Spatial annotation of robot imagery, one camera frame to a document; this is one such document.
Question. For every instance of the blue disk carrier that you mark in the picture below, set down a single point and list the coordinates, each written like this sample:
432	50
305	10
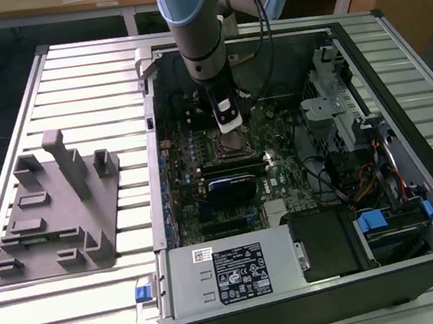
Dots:
372	221

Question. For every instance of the silver power supply unit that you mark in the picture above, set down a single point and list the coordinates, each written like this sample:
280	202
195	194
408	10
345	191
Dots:
185	286

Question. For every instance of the black plastic air shroud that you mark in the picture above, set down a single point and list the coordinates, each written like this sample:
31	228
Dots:
323	244

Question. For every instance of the black PC case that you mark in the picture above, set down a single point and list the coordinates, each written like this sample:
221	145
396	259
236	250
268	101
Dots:
301	318

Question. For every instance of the green motherboard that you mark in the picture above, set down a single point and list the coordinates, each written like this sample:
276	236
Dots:
281	169

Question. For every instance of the blue plastic latch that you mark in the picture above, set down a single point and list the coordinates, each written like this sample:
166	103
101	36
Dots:
144	293

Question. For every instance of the small silver heatsink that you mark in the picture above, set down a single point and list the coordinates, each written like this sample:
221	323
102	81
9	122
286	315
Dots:
277	212

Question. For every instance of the black graphics card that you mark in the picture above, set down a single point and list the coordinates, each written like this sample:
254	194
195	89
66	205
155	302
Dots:
230	192

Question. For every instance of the metal drive cage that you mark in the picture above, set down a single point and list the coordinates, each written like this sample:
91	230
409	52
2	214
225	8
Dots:
321	110

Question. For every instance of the grey parts rack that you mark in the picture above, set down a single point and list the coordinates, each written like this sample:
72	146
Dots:
67	213

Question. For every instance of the CPU socket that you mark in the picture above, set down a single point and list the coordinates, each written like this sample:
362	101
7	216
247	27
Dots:
236	158

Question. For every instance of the black expansion slot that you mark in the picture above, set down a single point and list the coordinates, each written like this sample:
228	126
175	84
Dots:
225	228

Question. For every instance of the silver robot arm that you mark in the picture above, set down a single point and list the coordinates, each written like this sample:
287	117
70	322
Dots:
202	52

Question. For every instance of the wooden desk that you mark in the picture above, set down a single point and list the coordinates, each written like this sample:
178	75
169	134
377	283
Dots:
60	6

